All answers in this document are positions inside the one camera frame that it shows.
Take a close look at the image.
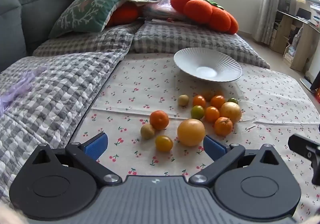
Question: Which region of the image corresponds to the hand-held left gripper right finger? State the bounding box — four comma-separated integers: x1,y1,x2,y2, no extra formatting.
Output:
189,135,282,187

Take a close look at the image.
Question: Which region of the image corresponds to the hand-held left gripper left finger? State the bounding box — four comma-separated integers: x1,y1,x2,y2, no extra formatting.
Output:
31,132,123,188

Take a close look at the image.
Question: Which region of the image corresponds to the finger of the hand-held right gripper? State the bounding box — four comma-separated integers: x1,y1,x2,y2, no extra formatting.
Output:
287,133,320,186

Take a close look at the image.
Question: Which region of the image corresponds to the orange mandarin with stem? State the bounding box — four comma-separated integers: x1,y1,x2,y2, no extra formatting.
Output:
214,116,233,137

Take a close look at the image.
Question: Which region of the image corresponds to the large golden yellow fruit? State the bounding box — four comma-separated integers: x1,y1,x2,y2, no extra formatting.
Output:
177,118,206,147

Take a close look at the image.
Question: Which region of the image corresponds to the orange cherry tomato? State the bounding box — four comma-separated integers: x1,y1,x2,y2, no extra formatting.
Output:
192,95,206,108
210,95,226,110
205,106,220,123

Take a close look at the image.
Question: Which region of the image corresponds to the large green cherry tomato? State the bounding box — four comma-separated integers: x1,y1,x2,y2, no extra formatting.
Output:
191,105,205,120

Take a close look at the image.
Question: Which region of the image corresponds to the pale speckled yellow fruit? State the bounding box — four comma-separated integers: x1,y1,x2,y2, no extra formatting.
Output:
220,102,242,124

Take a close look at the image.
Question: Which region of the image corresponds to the yellow-orange cherry tomato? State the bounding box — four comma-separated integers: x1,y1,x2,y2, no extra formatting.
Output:
155,135,174,152

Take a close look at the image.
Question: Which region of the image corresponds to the white ribbed plate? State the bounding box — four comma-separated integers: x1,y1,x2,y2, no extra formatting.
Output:
173,47,243,82

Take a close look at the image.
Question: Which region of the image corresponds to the cherry print cloth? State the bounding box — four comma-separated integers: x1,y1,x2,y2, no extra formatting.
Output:
71,52,320,222

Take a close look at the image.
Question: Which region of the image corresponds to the grey checked quilt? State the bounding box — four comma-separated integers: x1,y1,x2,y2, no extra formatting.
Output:
0,24,137,204

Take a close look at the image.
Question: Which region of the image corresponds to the purple tassel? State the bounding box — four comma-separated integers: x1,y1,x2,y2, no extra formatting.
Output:
0,65,48,112

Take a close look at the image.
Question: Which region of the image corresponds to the wooden shelf unit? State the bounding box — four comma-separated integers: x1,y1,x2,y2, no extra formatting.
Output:
270,0,320,72

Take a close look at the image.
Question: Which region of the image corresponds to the grey checked quilted cushion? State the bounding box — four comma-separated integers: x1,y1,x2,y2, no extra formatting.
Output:
130,22,271,69

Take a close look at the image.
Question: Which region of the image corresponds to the plain orange cushion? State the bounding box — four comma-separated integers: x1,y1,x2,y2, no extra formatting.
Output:
105,2,140,28

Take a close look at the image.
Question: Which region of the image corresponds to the green branch print cushion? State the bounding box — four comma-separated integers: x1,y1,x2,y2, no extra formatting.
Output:
48,0,125,39

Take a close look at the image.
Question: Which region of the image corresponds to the orange persimmon plush cushion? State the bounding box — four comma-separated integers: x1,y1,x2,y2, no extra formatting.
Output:
170,0,239,35

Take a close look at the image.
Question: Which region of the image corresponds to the grey sofa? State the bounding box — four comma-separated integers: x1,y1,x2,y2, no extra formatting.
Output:
0,0,83,72

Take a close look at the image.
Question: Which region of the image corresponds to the grey curtain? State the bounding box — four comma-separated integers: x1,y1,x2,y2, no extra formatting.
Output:
252,0,288,45

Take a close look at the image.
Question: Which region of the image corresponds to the pink plastic bag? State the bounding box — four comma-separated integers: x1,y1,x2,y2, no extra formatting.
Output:
142,0,185,20

